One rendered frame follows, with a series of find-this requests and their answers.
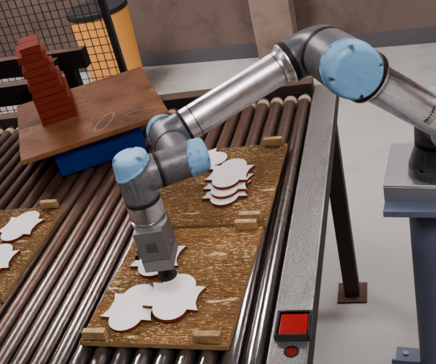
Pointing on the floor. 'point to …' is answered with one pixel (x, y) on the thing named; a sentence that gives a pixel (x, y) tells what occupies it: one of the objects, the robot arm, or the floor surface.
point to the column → (433, 279)
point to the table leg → (344, 235)
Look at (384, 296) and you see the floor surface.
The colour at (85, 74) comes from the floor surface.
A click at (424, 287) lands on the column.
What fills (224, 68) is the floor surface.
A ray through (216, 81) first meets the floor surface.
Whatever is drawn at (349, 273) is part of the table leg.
